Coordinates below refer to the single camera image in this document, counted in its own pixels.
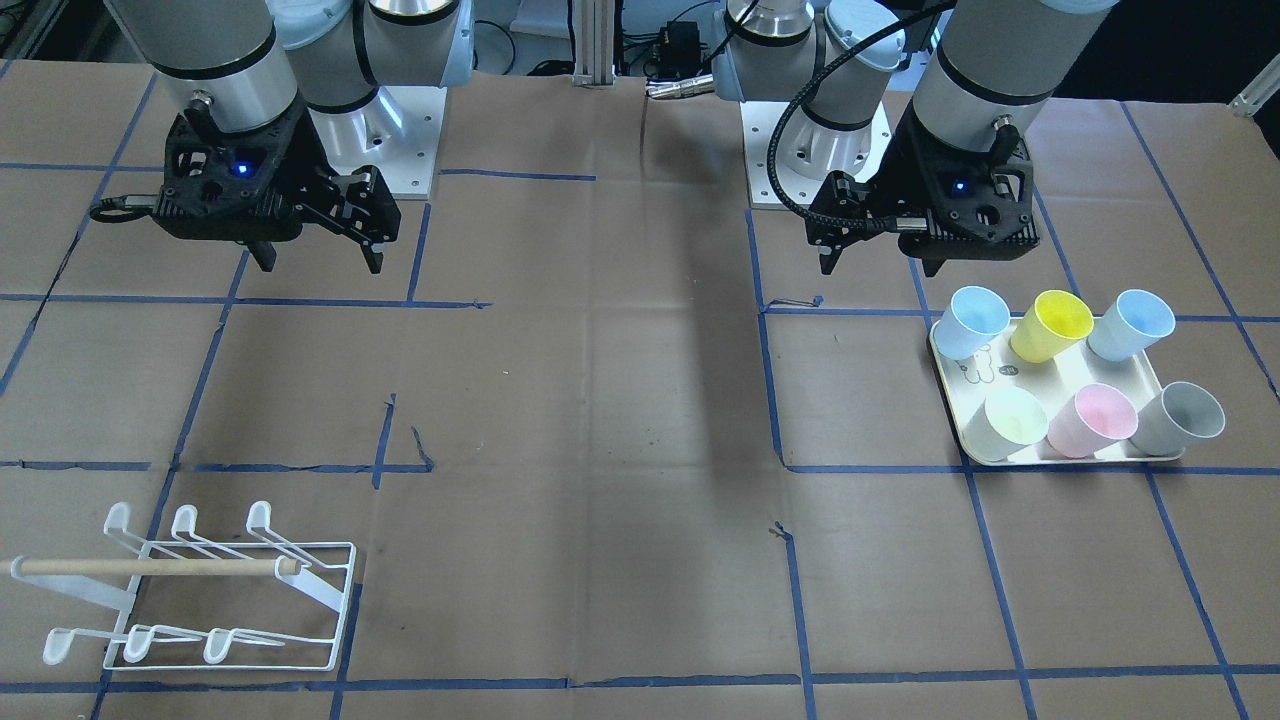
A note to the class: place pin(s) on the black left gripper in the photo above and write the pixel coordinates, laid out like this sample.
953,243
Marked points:
902,172

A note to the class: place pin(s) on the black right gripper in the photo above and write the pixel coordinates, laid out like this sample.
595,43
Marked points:
298,158

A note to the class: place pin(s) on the light blue cup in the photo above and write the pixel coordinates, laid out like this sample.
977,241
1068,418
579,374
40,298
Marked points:
974,317
1136,320

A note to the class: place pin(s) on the white cream plastic cup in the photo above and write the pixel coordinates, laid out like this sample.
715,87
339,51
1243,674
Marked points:
1009,420

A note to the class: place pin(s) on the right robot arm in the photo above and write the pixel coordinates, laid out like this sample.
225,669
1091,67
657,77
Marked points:
253,58

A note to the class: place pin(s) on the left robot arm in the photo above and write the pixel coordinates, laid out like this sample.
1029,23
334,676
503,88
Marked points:
995,59

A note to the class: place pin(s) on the yellow plastic cup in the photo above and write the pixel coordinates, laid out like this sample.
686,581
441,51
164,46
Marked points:
1055,322

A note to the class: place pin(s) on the pink plastic cup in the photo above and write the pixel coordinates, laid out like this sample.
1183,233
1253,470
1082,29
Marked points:
1096,417

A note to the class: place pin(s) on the grey plastic cup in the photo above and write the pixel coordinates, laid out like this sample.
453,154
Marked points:
1182,415

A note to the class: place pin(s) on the cream plastic tray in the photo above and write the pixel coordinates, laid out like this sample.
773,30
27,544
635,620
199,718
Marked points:
967,384

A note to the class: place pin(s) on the white wire cup rack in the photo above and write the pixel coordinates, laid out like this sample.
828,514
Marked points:
185,602

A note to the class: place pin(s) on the aluminium frame post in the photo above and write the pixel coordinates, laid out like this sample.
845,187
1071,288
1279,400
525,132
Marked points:
593,26

